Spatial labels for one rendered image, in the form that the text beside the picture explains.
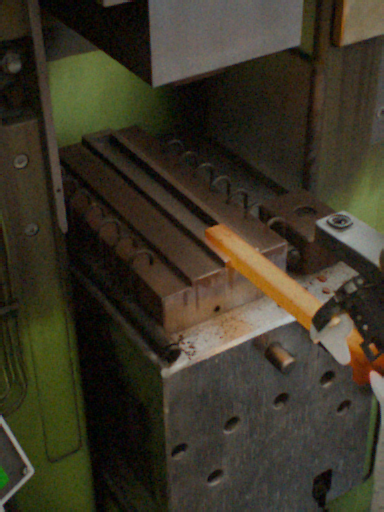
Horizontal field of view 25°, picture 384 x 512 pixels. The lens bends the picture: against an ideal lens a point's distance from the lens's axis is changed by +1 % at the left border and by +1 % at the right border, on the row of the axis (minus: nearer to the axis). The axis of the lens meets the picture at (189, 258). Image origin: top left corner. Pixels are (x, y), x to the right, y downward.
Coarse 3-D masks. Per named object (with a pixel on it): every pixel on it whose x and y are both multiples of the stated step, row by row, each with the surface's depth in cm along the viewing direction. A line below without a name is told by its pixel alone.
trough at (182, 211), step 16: (112, 144) 143; (128, 160) 139; (144, 176) 135; (160, 176) 133; (160, 192) 131; (176, 192) 130; (176, 208) 127; (192, 208) 127; (192, 224) 124; (208, 224) 124
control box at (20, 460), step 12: (0, 420) 89; (0, 432) 89; (0, 444) 89; (12, 444) 90; (0, 456) 89; (12, 456) 90; (24, 456) 91; (12, 468) 90; (24, 468) 91; (12, 480) 89; (24, 480) 90; (0, 492) 88; (12, 492) 89; (0, 504) 88
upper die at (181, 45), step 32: (64, 0) 107; (160, 0) 89; (192, 0) 92; (224, 0) 94; (256, 0) 96; (288, 0) 98; (96, 32) 102; (128, 32) 95; (160, 32) 91; (192, 32) 94; (224, 32) 96; (256, 32) 98; (288, 32) 101; (128, 64) 97; (160, 64) 93; (192, 64) 96; (224, 64) 98
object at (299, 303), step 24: (216, 240) 117; (240, 240) 116; (240, 264) 113; (264, 264) 112; (264, 288) 110; (288, 288) 107; (288, 312) 107; (312, 312) 103; (360, 336) 100; (360, 360) 96; (360, 384) 97
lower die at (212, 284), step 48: (96, 144) 141; (144, 144) 142; (96, 192) 131; (144, 192) 129; (192, 192) 130; (96, 240) 125; (144, 240) 121; (192, 240) 120; (144, 288) 115; (192, 288) 113; (240, 288) 118
